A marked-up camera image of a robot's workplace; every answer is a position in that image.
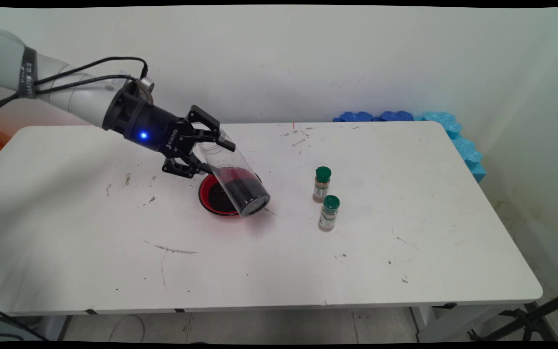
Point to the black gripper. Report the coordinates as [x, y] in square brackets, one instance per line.
[162, 131]

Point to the clear plastic jar black granules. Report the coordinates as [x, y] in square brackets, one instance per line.
[245, 194]

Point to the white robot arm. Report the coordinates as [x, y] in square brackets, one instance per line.
[80, 99]

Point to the red bowl black granules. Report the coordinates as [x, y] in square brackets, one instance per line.
[211, 196]

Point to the green-capped spice bottle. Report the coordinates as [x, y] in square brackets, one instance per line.
[328, 218]
[321, 186]

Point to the grey table leg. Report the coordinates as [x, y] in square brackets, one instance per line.
[56, 327]

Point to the light blue foam mat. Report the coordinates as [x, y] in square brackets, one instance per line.
[458, 140]

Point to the black tripod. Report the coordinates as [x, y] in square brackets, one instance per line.
[531, 317]

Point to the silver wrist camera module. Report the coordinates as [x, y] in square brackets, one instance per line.
[147, 84]

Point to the white table leg frame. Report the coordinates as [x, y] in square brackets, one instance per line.
[448, 322]

